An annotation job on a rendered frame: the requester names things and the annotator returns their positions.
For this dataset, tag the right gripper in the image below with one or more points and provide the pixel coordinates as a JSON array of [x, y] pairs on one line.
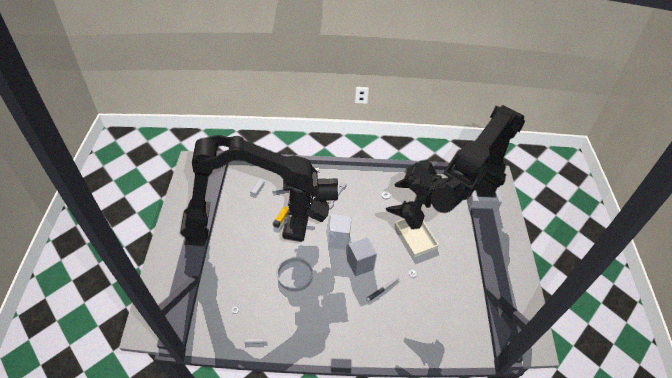
[[411, 211]]

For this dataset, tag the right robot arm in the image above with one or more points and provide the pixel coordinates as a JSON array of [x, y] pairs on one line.
[[478, 158]]

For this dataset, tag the grey flat bar with wider ends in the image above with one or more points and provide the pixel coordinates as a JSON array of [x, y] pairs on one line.
[[341, 186]]

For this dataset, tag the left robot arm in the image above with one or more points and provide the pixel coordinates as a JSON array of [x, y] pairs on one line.
[[294, 170]]

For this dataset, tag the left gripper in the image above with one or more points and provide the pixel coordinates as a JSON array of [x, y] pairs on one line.
[[296, 230]]

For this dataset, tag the beige open-top tray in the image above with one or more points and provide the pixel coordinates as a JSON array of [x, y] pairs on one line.
[[421, 240]]

